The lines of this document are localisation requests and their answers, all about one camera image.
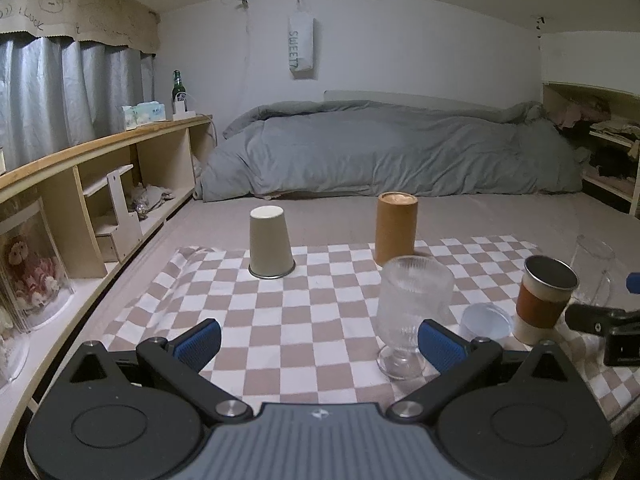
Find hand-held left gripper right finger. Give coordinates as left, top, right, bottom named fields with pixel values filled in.
left=387, top=319, right=577, bottom=423

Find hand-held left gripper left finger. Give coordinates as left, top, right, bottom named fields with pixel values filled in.
left=69, top=318, right=252, bottom=424

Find beige paper cup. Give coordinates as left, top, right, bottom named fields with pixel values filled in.
left=248, top=205, right=295, bottom=280

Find white cup with brown sleeve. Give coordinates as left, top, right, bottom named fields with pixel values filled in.
left=514, top=254, right=580, bottom=345

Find brown cylindrical cup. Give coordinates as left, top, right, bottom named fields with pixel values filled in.
left=375, top=192, right=419, bottom=266

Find clear glass pitcher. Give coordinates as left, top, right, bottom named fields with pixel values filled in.
left=569, top=234, right=619, bottom=312

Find clear plastic lid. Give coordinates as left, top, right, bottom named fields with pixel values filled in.
left=459, top=302, right=512, bottom=344

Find ribbed glass goblet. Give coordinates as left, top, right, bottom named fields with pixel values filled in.
left=375, top=255, right=455, bottom=381

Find checkered cloth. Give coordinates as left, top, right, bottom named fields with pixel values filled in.
left=116, top=234, right=640, bottom=428

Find wooden open shelf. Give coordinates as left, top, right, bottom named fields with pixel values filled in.
left=541, top=81, right=640, bottom=218

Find wooden stand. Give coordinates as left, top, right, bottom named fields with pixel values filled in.
left=94, top=164, right=145, bottom=264

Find grey cloth bundle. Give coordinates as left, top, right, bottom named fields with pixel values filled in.
left=126, top=184, right=179, bottom=220

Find pile of clothes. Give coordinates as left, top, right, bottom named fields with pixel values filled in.
left=549, top=96, right=640, bottom=181

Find wooden shelf unit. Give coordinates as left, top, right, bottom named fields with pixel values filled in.
left=0, top=114, right=215, bottom=441

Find plush toy in clear case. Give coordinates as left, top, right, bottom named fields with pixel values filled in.
left=0, top=199, right=76, bottom=333

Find grey duvet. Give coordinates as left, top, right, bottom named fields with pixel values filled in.
left=193, top=99, right=585, bottom=202

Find green tissue box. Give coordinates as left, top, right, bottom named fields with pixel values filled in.
left=121, top=102, right=168, bottom=131

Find green glass bottle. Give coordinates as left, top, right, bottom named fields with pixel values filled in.
left=171, top=70, right=185, bottom=114

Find grey curtain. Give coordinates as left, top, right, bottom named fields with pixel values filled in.
left=0, top=34, right=156, bottom=173

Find hanging white fabric bag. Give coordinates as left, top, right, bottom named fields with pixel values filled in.
left=288, top=0, right=317, bottom=80

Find beige doodled valance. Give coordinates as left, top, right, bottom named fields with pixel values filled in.
left=0, top=0, right=162, bottom=55

